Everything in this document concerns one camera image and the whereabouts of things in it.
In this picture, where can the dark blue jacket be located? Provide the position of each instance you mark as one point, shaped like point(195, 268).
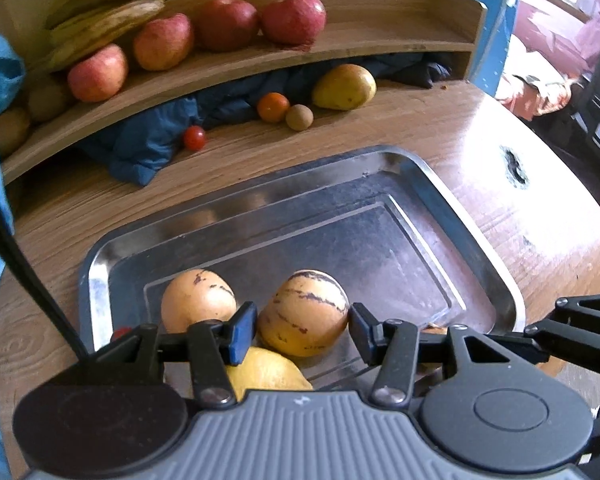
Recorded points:
point(136, 148)

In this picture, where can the brown kiwi, left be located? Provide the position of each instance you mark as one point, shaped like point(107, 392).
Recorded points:
point(14, 130)

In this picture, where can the striped pepino melon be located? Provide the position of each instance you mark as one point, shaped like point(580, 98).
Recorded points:
point(306, 316)

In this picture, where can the beige round pepino melon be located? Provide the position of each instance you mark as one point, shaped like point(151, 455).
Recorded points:
point(194, 296)

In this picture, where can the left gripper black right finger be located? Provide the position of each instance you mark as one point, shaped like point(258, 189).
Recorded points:
point(392, 346)

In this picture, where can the brown kiwi, right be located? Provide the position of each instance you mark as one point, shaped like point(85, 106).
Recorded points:
point(46, 100)

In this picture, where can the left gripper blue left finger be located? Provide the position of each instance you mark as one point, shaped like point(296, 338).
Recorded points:
point(214, 345)

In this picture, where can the red apple, rightmost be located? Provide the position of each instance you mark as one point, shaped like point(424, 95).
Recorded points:
point(293, 22)

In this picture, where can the small brown longan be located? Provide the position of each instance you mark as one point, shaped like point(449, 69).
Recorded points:
point(299, 117)

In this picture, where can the banana bunch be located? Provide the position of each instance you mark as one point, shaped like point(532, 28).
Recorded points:
point(77, 28)

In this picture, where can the green-red pear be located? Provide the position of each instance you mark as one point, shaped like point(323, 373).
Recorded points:
point(345, 87)

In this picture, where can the yellow lemon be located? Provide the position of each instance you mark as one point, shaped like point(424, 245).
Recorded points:
point(263, 369)

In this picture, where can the pale red apple, leftmost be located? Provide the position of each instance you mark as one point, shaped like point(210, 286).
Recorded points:
point(100, 76)

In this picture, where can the cherry tomato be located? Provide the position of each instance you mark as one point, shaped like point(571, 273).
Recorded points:
point(120, 332)
point(194, 139)

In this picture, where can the small orange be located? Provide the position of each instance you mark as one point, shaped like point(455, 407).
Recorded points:
point(273, 107)
point(435, 330)

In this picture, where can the wooden curved shelf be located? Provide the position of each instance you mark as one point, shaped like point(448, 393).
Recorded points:
point(344, 36)

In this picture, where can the brown kiwi, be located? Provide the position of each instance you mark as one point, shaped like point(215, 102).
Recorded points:
point(14, 130)
point(46, 100)

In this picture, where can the steel tray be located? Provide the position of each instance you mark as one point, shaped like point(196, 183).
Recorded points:
point(379, 220)

